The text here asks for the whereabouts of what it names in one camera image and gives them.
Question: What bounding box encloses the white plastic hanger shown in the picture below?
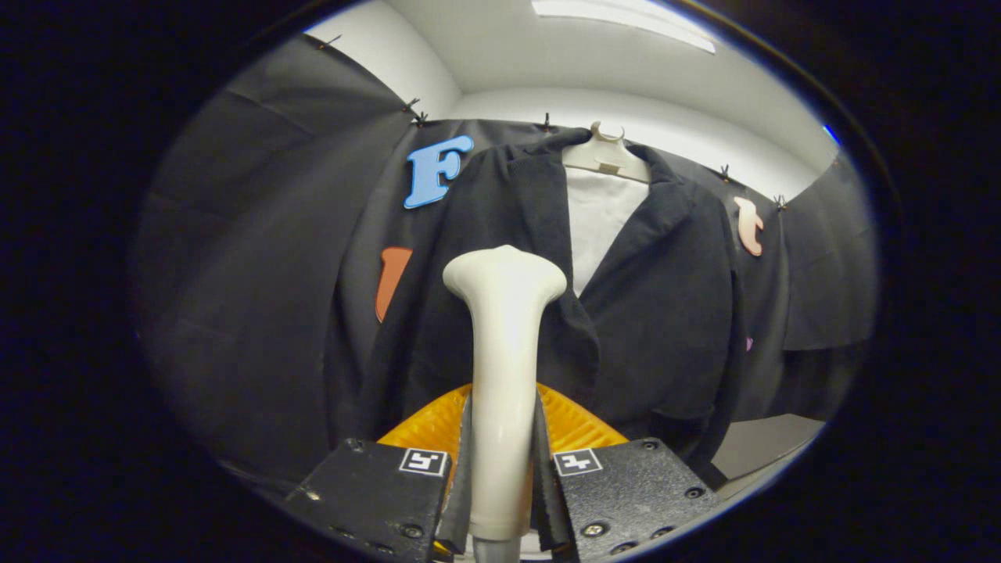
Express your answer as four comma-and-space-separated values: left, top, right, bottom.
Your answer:
561, 121, 652, 185

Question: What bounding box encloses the white shirt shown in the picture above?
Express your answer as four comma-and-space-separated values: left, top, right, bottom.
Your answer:
565, 166, 651, 298

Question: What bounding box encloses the black backdrop cloth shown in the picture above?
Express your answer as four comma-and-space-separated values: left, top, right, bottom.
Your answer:
133, 35, 877, 486

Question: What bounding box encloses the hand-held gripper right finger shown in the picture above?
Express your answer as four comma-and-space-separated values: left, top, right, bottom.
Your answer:
536, 383, 724, 563

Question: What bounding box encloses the grey cabinet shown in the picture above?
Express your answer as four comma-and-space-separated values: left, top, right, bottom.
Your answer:
712, 413, 827, 501

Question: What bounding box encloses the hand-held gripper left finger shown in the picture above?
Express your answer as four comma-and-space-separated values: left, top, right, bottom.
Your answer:
283, 383, 475, 563

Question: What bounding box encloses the black jacket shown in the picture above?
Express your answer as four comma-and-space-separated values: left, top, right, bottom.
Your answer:
325, 129, 748, 486

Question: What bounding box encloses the ceiling light panel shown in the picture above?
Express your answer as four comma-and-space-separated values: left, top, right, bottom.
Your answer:
532, 0, 716, 54

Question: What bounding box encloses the white garment steamer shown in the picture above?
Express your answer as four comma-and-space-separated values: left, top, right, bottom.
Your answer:
442, 245, 569, 563

